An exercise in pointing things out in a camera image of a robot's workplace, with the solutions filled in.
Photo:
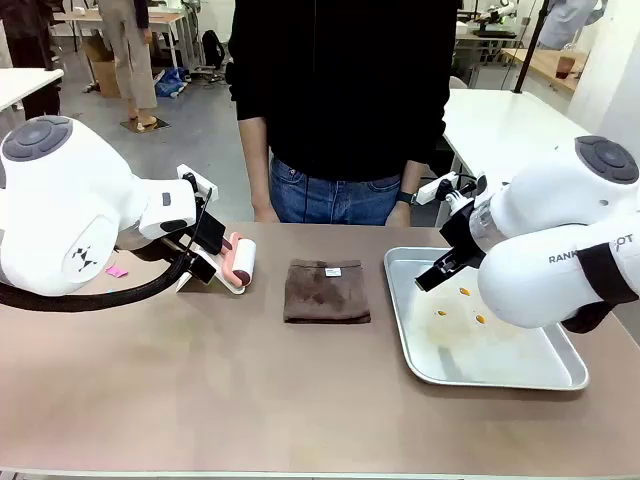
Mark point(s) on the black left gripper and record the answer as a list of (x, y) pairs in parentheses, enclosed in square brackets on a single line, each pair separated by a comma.
[(213, 235)]

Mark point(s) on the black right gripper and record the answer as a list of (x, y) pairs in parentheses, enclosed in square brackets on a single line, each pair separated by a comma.
[(462, 232)]

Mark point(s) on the pink lint roller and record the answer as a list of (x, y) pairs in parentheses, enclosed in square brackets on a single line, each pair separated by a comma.
[(247, 255)]

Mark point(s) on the brown cloth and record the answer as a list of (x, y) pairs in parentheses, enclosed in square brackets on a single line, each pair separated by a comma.
[(327, 292)]

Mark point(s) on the person's left forearm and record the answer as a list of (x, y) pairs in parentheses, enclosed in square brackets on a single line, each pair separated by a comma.
[(412, 177)]

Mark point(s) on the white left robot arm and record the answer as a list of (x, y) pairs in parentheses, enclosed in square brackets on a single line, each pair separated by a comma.
[(65, 200)]

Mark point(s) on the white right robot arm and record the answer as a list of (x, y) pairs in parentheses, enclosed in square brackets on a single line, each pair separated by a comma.
[(540, 280)]

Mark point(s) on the person's right forearm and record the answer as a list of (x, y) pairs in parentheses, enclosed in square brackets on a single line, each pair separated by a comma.
[(255, 160)]

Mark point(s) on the person's left hand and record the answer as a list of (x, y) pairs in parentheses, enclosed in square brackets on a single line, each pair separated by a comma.
[(401, 215)]

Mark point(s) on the person's right hand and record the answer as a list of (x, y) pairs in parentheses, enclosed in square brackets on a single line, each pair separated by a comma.
[(265, 214)]

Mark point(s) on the white lint roller stand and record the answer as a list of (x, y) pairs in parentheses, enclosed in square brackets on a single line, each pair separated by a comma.
[(186, 284)]

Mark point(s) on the black wristwatch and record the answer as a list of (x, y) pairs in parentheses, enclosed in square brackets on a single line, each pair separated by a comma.
[(406, 197)]

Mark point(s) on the pink paper scrap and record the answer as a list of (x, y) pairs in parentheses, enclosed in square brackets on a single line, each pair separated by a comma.
[(116, 271)]

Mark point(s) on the metal tray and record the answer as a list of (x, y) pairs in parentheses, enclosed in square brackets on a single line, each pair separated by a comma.
[(500, 360)]

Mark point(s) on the person's blue jeans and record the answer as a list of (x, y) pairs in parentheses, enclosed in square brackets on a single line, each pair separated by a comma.
[(325, 200)]

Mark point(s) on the white table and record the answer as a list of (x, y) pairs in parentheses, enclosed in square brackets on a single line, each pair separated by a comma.
[(500, 125), (25, 82)]

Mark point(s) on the blue plastic bag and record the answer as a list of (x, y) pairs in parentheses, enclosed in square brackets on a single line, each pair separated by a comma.
[(170, 82)]

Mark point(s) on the black backpack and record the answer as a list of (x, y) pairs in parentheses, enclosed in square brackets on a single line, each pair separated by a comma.
[(212, 50)]

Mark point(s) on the cardboard box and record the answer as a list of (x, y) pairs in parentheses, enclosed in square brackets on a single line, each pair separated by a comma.
[(105, 70)]

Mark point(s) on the wooden table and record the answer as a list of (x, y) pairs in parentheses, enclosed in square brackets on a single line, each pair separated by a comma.
[(165, 20), (545, 65)]

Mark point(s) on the bystander in beige trousers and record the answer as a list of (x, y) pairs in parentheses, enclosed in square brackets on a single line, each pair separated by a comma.
[(132, 50)]

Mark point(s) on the glass jar brown liquid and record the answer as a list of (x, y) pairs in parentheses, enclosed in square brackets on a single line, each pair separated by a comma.
[(565, 65)]

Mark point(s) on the black pole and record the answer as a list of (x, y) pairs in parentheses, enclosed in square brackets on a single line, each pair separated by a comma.
[(530, 45)]

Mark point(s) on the table with robot gear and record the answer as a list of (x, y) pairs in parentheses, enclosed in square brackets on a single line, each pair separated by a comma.
[(492, 30)]

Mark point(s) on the wooden top table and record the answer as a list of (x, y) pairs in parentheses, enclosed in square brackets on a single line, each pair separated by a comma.
[(165, 20)]

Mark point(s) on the bystander in grey coat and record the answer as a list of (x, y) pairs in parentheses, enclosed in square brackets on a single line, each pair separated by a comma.
[(570, 22)]

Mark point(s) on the bystander in dark clothes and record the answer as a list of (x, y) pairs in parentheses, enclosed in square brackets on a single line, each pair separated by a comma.
[(30, 50)]

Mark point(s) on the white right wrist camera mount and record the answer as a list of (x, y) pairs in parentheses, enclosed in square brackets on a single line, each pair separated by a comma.
[(430, 190)]

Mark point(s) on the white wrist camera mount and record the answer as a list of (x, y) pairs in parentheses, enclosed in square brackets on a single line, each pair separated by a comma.
[(192, 175), (430, 190)]

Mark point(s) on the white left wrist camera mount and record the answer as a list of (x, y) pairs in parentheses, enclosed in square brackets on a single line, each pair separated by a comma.
[(192, 175)]

